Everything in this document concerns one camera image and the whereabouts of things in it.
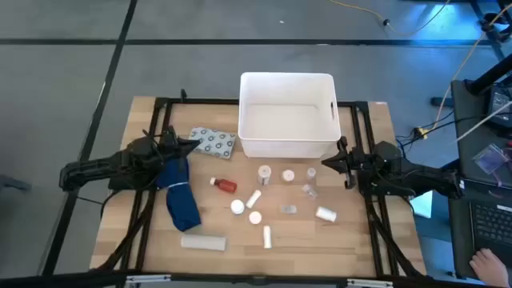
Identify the white round object edge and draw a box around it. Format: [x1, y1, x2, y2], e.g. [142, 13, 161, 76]
[180, 234, 227, 253]

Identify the black tripod stand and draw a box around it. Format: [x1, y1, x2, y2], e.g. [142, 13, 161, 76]
[470, 0, 512, 44]

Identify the grey chair leg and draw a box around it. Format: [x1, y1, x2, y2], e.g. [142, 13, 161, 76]
[0, 174, 33, 193]

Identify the red bottle white cap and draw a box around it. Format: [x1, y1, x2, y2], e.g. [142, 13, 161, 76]
[209, 177, 238, 194]

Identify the black front beam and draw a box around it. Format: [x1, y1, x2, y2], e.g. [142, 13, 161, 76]
[0, 270, 512, 288]

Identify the white pouch blue cross print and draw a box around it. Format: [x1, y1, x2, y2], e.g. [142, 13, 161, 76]
[187, 126, 238, 160]

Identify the black pole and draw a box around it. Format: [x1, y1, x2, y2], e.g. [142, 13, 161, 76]
[466, 51, 512, 96]

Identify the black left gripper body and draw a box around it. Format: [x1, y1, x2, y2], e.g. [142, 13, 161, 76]
[158, 126, 183, 161]

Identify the black metal table frame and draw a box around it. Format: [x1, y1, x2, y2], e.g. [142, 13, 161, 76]
[90, 88, 427, 281]

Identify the black side desk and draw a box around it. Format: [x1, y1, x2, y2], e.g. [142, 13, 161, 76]
[446, 79, 512, 281]

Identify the blue fabric wrap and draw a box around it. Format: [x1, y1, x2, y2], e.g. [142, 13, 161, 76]
[155, 157, 202, 233]

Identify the yellow floor cable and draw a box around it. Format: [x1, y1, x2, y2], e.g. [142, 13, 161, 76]
[327, 0, 453, 38]

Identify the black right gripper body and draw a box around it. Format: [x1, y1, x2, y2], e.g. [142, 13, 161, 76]
[338, 136, 375, 190]

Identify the yellow cable with plug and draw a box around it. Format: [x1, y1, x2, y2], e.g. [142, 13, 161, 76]
[414, 2, 512, 140]

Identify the white mesh plastic basket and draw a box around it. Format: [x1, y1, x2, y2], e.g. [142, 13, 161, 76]
[238, 71, 342, 159]

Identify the silver bracket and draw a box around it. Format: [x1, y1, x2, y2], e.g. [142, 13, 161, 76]
[346, 278, 394, 288]
[125, 274, 172, 286]

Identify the white gauze roll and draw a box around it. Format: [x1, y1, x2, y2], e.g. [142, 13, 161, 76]
[262, 225, 274, 250]
[245, 189, 262, 210]

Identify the black floor cable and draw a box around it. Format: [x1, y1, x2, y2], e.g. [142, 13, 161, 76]
[395, 110, 489, 156]

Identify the black laptop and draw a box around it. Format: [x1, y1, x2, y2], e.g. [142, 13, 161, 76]
[470, 199, 512, 267]

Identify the tall tan bandage roll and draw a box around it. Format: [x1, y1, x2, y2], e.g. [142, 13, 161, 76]
[257, 164, 273, 186]

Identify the white cable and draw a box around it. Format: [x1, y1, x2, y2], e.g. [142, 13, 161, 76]
[451, 101, 512, 144]

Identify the clear plastic bag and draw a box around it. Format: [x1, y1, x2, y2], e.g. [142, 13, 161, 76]
[473, 142, 506, 175]

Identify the white plastic bottle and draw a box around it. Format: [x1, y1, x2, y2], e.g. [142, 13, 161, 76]
[314, 206, 338, 223]

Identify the person's hand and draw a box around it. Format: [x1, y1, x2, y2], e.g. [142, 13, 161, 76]
[468, 247, 511, 288]

